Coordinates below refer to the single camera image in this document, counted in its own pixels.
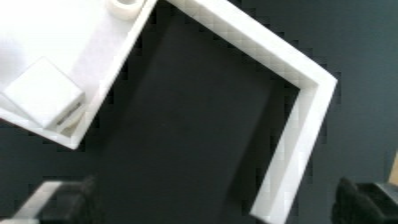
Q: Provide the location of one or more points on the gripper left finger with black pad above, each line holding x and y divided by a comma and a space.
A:
62, 204

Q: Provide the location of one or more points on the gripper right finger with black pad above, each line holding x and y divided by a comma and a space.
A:
366, 203

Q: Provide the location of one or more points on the white table leg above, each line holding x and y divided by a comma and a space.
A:
46, 96

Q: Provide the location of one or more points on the white front fence wall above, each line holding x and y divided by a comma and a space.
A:
248, 36

